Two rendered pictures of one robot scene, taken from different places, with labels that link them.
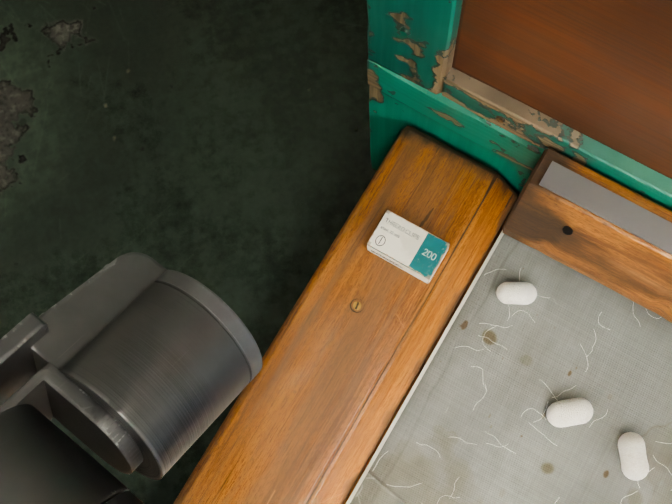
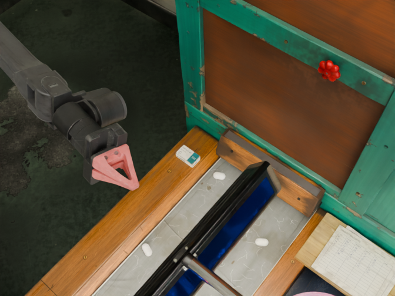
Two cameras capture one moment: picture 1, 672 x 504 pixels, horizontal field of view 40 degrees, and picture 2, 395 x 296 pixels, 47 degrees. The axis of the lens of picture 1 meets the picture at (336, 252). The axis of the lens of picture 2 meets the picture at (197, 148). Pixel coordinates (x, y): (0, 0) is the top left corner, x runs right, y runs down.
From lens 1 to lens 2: 0.57 m
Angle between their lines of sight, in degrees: 17
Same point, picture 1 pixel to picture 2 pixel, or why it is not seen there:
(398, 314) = (181, 174)
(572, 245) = (233, 156)
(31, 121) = not seen: hidden behind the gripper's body
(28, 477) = (77, 110)
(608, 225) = (241, 148)
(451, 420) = (192, 209)
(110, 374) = (96, 100)
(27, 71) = not seen: hidden behind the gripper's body
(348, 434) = (159, 205)
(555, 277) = (232, 174)
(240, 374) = (121, 111)
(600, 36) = (234, 87)
